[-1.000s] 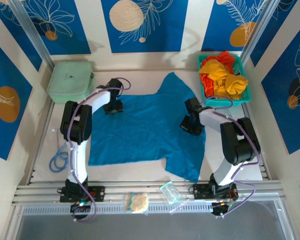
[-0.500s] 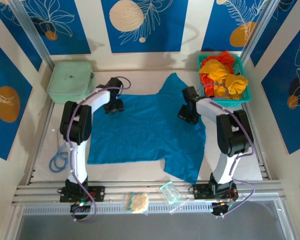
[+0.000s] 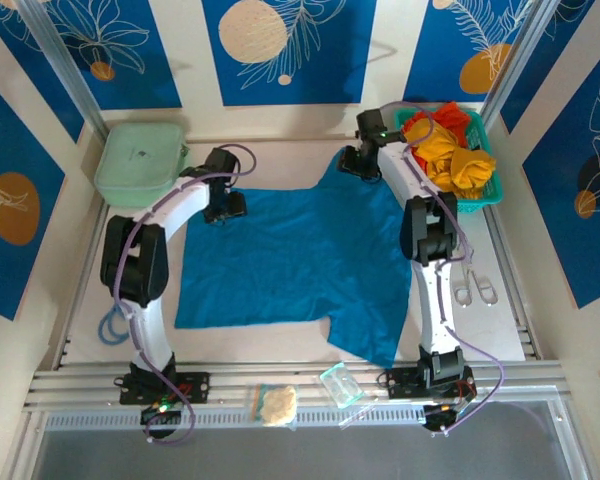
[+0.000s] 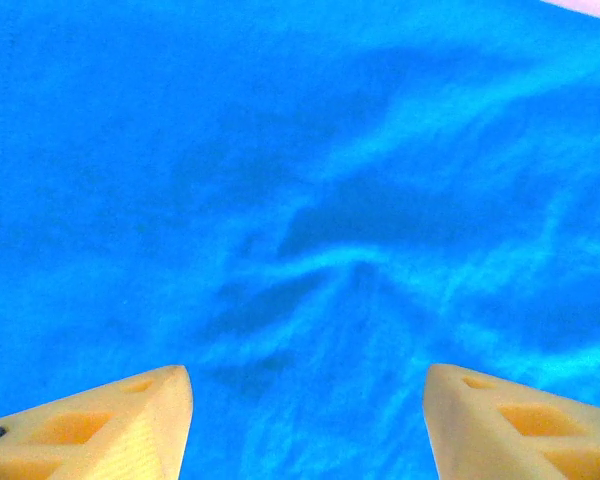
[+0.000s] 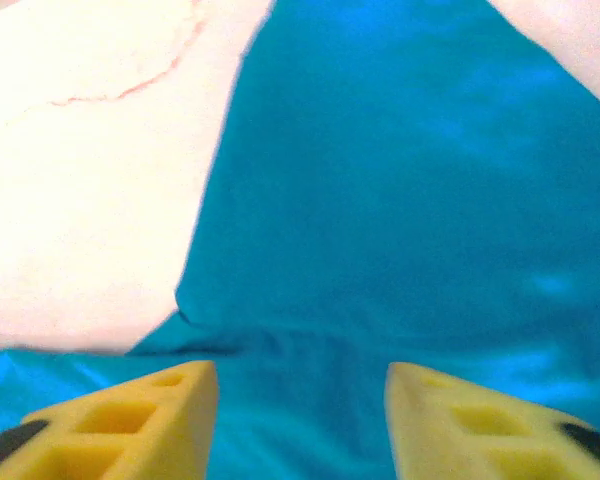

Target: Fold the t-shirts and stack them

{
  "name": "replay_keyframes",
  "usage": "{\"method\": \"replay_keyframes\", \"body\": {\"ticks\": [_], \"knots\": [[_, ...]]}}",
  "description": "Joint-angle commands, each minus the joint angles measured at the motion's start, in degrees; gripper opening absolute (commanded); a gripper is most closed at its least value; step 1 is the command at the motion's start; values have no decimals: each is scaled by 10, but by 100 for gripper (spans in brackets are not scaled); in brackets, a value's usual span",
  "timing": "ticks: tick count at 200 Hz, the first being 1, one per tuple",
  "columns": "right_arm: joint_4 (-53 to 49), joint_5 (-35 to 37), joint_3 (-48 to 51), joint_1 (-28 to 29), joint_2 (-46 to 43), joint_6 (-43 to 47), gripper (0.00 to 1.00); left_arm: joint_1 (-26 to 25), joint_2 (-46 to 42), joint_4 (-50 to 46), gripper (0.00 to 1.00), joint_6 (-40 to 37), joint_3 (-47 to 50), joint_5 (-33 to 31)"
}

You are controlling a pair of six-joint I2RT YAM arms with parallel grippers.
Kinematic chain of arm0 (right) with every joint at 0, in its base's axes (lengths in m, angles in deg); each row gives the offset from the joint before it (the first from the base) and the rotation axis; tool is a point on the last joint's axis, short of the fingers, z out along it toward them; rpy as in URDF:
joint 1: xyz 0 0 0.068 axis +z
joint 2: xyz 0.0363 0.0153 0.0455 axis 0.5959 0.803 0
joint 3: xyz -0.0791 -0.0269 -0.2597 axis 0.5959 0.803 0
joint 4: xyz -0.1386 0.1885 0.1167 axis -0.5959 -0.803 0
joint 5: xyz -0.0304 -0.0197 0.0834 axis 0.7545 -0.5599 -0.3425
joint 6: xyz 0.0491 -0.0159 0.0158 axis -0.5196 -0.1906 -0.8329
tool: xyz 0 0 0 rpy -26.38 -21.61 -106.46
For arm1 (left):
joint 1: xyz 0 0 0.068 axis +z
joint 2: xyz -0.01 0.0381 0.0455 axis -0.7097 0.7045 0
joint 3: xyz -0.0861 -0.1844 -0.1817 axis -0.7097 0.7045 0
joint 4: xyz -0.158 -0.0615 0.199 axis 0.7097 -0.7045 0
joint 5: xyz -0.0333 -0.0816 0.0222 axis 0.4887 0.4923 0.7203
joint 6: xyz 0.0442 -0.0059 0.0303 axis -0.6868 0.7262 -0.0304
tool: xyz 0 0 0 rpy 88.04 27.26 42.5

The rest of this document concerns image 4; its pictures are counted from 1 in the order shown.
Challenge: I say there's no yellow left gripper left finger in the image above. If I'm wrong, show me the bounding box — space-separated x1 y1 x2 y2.
0 364 196 480

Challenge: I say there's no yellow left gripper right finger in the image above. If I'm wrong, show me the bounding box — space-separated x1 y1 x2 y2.
424 363 600 480

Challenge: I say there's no blue t-shirt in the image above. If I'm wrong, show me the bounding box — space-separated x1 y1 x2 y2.
0 0 600 480

